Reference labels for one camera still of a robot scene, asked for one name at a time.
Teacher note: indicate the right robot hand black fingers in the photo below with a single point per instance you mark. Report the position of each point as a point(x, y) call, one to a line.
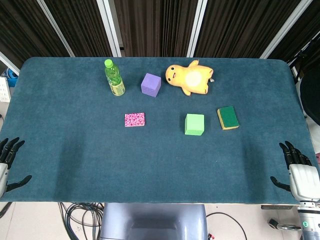
point(305, 180)

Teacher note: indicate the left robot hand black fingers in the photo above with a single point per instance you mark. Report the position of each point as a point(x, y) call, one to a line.
point(3, 175)

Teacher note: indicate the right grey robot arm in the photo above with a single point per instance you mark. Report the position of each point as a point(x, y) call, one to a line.
point(310, 222)

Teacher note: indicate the metal caster base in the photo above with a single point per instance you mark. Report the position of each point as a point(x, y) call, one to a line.
point(282, 225)

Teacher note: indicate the white power strip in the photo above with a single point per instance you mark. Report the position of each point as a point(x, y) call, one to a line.
point(3, 90)

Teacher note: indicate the black office chair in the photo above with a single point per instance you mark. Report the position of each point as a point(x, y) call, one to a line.
point(311, 95)

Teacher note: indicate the green and yellow sponge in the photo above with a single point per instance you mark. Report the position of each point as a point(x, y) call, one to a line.
point(228, 117)

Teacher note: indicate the blue object beside table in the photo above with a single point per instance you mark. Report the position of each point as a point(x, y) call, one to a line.
point(11, 75)

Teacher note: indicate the green foam cube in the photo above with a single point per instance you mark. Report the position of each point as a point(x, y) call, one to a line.
point(194, 125)

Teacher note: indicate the teal table cloth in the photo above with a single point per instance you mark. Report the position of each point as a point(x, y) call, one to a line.
point(160, 162)

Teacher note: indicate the green plastic drink bottle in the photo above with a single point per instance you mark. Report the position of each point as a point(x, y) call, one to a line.
point(115, 80)

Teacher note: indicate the yellow plush toy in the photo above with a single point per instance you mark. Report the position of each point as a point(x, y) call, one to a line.
point(192, 78)

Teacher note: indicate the grey robot torso base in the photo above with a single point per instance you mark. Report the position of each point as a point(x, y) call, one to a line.
point(152, 220)

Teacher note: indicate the purple foam cube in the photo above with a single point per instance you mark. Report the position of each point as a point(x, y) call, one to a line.
point(150, 86)

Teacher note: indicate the white frame post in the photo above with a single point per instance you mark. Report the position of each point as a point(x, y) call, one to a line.
point(110, 27)
point(197, 27)
point(56, 27)
point(285, 30)
point(8, 63)

